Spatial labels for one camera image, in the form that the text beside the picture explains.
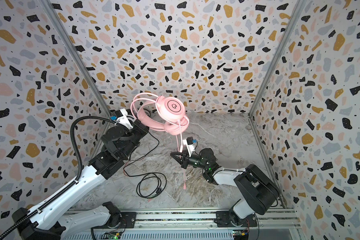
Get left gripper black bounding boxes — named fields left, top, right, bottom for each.
left=120, top=114, right=150, bottom=160

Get pink headphones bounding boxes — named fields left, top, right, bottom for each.
left=130, top=93, right=190, bottom=136

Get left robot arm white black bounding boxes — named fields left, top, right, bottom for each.
left=12, top=120, right=149, bottom=240

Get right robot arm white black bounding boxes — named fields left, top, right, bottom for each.
left=171, top=148, right=280, bottom=227

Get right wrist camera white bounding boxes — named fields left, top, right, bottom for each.
left=183, top=137, right=197, bottom=157

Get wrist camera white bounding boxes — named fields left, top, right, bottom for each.
left=110, top=109, right=136, bottom=130
left=183, top=137, right=197, bottom=157

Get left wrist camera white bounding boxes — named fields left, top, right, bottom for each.
left=110, top=109, right=136, bottom=130

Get black headphone cable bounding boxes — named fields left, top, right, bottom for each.
left=122, top=130, right=168, bottom=201

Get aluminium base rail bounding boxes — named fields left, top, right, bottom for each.
left=59, top=208, right=305, bottom=240

